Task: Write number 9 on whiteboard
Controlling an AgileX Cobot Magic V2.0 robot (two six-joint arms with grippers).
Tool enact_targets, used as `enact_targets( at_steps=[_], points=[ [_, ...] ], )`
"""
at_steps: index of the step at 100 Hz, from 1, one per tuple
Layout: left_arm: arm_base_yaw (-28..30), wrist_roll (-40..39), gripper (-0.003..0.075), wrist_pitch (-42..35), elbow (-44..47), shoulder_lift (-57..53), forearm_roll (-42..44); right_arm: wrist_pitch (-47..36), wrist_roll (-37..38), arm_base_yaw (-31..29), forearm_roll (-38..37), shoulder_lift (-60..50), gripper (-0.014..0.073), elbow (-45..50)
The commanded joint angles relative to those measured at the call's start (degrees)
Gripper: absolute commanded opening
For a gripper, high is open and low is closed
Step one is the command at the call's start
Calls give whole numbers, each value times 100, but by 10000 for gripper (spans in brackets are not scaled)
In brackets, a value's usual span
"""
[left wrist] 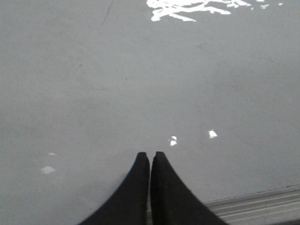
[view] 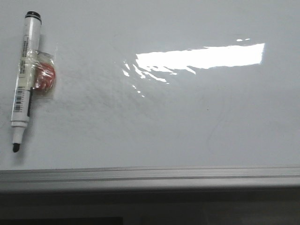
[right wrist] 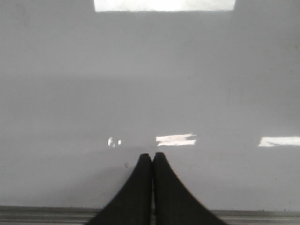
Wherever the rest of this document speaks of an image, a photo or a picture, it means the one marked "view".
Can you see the red disc taped to marker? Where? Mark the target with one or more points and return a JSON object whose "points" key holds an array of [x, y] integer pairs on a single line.
{"points": [[45, 75]]}

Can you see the white whiteboard marker black tip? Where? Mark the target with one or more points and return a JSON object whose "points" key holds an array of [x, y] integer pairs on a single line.
{"points": [[26, 77]]}

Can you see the white whiteboard surface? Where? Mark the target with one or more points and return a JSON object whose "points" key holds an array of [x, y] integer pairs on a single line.
{"points": [[157, 83]]}

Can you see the aluminium whiteboard frame edge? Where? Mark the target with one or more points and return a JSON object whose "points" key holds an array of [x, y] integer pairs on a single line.
{"points": [[138, 179]]}

